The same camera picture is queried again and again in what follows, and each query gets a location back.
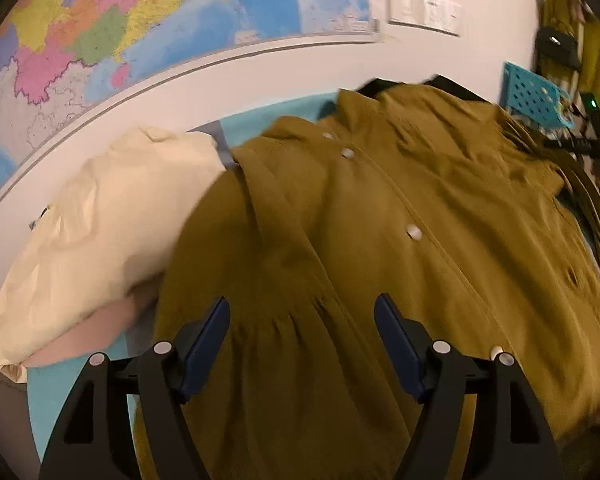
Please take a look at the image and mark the small black device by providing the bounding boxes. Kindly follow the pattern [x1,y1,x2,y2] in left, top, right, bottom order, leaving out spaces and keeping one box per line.
[534,27,582,70]

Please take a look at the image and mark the hanging olive cloth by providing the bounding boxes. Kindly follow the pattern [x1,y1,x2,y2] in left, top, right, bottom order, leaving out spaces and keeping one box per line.
[540,0,600,107]

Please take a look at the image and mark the white wall socket panel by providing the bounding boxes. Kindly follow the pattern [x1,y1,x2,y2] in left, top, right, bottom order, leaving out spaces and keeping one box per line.
[385,0,464,39]

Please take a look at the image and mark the pink pillow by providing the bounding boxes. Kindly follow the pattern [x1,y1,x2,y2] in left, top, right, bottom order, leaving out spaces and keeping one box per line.
[26,280,162,369]

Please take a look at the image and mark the cream pillow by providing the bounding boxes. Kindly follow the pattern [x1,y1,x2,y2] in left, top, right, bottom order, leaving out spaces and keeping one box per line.
[0,127,231,372]

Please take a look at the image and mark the olive button-up coat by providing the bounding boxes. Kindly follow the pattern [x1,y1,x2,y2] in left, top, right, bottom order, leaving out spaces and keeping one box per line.
[132,82,600,480]

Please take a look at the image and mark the blue perforated plastic basket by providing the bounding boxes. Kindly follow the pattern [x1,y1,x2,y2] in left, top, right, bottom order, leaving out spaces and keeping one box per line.
[502,61,574,132]

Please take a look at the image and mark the teal bed sheet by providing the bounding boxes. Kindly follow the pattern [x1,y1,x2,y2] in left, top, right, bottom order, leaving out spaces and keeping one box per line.
[26,94,342,463]

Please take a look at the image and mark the colourful wall map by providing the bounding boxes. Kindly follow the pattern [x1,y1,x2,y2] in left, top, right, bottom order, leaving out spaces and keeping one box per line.
[0,0,382,228]

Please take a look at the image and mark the black garment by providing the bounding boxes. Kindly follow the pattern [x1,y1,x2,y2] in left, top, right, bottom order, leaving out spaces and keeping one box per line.
[354,74,497,107]

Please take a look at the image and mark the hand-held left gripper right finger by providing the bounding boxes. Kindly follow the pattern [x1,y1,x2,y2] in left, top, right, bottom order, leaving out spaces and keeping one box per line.
[373,293,564,480]

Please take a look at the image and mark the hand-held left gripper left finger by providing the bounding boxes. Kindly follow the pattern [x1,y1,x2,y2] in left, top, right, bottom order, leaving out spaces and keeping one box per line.
[39,296,231,480]

